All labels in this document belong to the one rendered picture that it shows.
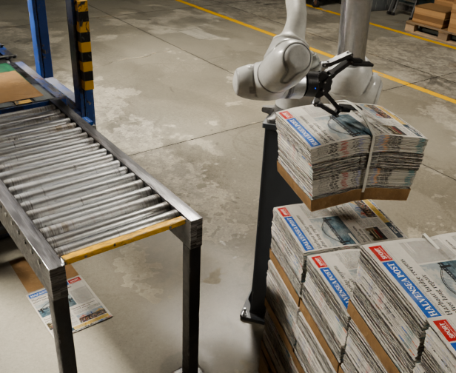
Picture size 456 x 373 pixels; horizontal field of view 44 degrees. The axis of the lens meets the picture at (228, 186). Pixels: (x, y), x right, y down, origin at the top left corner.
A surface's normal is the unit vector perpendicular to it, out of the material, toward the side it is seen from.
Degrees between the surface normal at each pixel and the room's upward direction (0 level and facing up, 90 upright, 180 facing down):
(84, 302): 1
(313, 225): 1
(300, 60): 63
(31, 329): 0
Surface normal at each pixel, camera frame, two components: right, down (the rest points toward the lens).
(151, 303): 0.04, -0.87
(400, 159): 0.29, 0.47
